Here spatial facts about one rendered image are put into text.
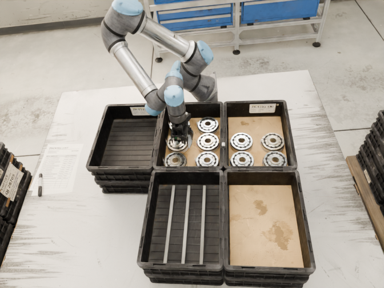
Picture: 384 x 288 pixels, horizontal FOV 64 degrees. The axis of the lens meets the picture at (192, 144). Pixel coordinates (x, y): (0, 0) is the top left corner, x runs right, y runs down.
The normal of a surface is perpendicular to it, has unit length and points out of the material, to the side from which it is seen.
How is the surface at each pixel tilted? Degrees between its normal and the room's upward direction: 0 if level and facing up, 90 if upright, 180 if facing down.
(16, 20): 90
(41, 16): 90
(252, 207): 0
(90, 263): 0
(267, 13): 90
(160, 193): 0
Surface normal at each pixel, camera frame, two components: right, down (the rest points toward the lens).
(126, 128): -0.10, -0.62
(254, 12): 0.03, 0.78
